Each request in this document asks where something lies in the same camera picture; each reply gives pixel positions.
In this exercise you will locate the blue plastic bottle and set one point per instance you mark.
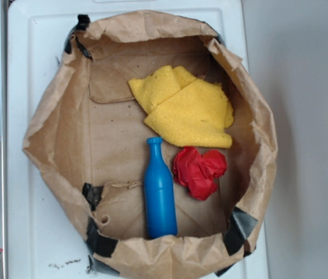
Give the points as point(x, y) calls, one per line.
point(159, 193)

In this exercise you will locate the yellow microfiber cloth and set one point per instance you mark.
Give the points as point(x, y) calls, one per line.
point(183, 109)

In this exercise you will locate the crumpled red paper ball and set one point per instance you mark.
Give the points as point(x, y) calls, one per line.
point(198, 172)

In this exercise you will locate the brown paper bag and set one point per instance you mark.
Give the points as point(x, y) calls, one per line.
point(88, 140)

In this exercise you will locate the white plastic tray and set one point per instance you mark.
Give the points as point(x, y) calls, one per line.
point(42, 242)

